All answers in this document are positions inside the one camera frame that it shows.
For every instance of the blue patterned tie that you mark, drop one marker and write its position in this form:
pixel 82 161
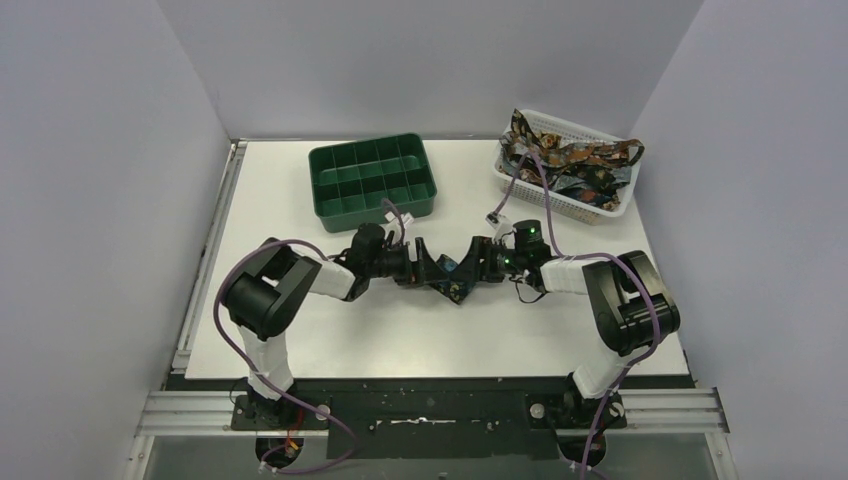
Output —
pixel 454 290

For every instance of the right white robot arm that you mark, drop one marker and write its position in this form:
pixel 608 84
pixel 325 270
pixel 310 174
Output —
pixel 631 308

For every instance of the pile of patterned ties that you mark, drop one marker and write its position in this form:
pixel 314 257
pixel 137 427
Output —
pixel 590 171

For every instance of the white plastic basket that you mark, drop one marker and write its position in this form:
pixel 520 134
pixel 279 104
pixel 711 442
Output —
pixel 561 205

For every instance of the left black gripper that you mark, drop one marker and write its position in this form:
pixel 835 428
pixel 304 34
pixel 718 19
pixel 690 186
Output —
pixel 411 264

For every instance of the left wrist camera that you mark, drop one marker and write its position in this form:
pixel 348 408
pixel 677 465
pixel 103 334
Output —
pixel 396 227

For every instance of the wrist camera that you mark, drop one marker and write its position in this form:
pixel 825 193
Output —
pixel 396 227
pixel 501 225

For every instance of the green compartment tray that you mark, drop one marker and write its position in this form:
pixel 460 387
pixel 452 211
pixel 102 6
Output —
pixel 351 180

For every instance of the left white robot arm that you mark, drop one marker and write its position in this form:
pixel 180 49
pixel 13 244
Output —
pixel 265 290

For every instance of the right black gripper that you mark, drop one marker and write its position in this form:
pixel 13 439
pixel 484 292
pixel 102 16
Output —
pixel 473 269

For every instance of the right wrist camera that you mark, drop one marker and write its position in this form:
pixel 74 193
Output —
pixel 501 225

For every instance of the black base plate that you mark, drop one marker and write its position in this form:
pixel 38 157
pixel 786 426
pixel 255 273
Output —
pixel 428 419

